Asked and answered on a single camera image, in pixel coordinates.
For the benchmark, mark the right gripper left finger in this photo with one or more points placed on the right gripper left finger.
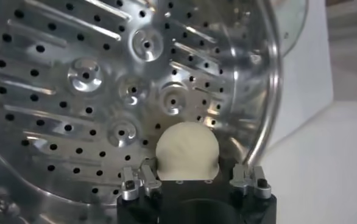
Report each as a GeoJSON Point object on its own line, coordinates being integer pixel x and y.
{"type": "Point", "coordinates": [128, 188]}

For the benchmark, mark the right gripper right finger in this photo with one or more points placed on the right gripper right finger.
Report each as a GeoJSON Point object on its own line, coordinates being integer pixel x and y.
{"type": "Point", "coordinates": [262, 187]}

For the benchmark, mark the white steamed baozi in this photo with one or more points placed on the white steamed baozi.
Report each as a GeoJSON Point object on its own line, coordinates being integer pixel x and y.
{"type": "Point", "coordinates": [187, 152]}

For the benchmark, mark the round glass pot lid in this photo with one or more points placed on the round glass pot lid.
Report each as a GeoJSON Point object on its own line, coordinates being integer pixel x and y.
{"type": "Point", "coordinates": [294, 24]}

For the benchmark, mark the stainless steel steamer basket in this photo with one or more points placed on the stainless steel steamer basket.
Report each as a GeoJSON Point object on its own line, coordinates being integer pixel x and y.
{"type": "Point", "coordinates": [75, 100]}

